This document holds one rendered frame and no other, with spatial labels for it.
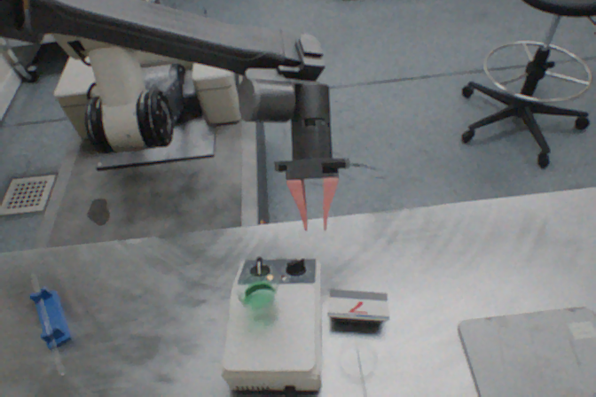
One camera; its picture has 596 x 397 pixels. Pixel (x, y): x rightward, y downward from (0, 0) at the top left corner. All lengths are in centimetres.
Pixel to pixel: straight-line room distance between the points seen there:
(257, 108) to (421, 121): 159
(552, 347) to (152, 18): 70
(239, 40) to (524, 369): 59
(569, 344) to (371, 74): 183
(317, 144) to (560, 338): 44
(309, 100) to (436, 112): 159
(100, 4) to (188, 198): 88
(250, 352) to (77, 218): 99
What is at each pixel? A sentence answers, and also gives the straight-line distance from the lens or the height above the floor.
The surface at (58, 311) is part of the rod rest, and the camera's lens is 84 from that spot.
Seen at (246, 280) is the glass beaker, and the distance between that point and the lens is 59.
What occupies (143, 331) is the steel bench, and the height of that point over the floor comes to 75.
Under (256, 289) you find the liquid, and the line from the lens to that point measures 60.
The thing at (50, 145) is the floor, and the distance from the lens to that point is 244.
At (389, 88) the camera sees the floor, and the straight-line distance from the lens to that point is 228.
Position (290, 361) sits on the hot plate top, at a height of 84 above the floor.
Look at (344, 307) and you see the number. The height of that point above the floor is 77.
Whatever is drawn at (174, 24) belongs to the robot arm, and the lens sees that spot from 62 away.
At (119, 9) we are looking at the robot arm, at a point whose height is 115.
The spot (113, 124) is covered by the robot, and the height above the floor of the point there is 63.
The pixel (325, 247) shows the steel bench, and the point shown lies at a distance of 77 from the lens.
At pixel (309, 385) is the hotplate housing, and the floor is 78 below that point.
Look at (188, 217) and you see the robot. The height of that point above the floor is 36.
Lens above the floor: 141
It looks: 50 degrees down
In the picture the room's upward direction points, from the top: 7 degrees counter-clockwise
